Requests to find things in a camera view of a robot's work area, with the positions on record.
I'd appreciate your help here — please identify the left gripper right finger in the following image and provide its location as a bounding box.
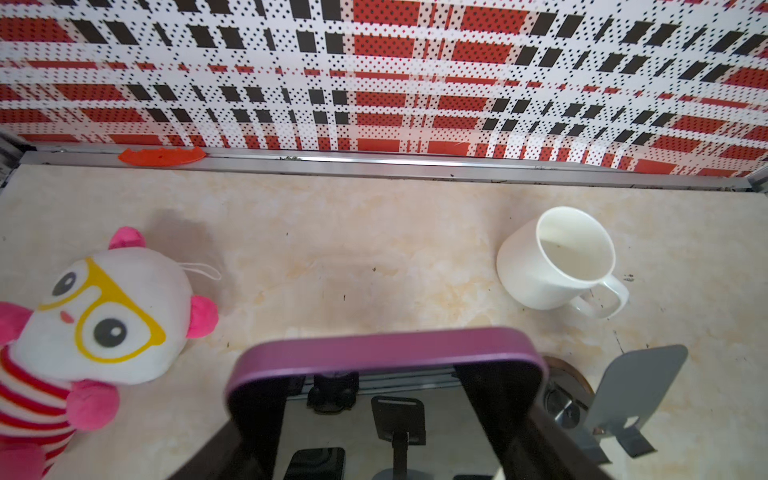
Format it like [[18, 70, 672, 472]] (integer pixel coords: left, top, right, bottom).
[[500, 405, 610, 480]]

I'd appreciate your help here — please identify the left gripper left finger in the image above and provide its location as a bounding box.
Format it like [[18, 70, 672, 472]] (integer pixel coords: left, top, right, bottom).
[[168, 421, 262, 480]]

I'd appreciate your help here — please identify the purple-edged phone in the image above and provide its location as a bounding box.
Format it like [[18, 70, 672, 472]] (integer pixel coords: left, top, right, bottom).
[[225, 327, 547, 479]]

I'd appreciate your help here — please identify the wooden base phone stand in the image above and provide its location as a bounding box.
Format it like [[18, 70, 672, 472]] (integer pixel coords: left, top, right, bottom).
[[538, 344, 688, 465]]

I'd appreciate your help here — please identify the pink white plush toy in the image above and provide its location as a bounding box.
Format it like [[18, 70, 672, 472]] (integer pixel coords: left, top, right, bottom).
[[1, 227, 220, 479]]

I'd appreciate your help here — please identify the white mug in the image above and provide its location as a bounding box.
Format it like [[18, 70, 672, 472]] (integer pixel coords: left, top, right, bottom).
[[496, 206, 629, 319]]

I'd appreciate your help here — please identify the red flat piece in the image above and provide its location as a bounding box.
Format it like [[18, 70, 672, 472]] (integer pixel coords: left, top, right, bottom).
[[118, 147, 207, 168]]

